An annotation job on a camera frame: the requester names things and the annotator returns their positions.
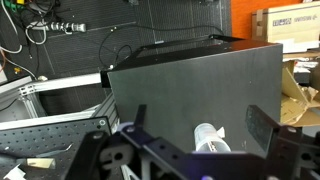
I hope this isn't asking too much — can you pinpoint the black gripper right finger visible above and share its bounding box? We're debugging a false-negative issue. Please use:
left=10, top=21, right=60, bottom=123
left=245, top=104, right=283, bottom=158

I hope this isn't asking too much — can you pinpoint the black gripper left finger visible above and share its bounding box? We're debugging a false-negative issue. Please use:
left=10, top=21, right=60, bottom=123
left=133, top=104, right=148, bottom=129

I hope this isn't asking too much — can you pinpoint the clear plastic cup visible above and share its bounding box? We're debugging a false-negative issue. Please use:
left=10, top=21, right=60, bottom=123
left=193, top=122, right=232, bottom=154

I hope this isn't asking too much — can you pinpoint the white paper tab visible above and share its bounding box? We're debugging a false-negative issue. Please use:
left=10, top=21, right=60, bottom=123
left=216, top=126, right=226, bottom=138

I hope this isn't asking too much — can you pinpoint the black box table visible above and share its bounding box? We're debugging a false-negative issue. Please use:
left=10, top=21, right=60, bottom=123
left=99, top=34, right=246, bottom=88

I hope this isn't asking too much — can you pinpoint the printed cardboard box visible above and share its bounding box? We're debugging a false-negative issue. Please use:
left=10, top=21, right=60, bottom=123
left=251, top=1, right=320, bottom=54

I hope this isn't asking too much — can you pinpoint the black perforated breadboard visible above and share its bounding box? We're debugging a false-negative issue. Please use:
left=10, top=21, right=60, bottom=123
left=0, top=116, right=113, bottom=180

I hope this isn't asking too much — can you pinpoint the silver metal fitting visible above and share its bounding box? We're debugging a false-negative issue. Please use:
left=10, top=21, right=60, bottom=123
left=28, top=20, right=87, bottom=35

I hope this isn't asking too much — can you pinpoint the cream tape strip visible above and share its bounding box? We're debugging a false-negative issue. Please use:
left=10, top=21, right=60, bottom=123
left=25, top=157, right=57, bottom=170

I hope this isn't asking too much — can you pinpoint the white paper scrap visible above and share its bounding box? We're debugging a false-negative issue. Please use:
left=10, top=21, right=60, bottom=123
left=2, top=163, right=27, bottom=180

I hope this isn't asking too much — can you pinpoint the aluminium extrusion frame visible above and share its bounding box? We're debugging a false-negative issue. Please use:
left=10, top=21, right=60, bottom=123
left=0, top=72, right=119, bottom=131

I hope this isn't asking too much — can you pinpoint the thin black floor cable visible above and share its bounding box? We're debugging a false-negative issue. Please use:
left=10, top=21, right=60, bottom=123
left=98, top=24, right=225, bottom=68

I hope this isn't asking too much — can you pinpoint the white cable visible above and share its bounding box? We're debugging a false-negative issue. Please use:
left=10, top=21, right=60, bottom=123
left=0, top=0, right=48, bottom=54

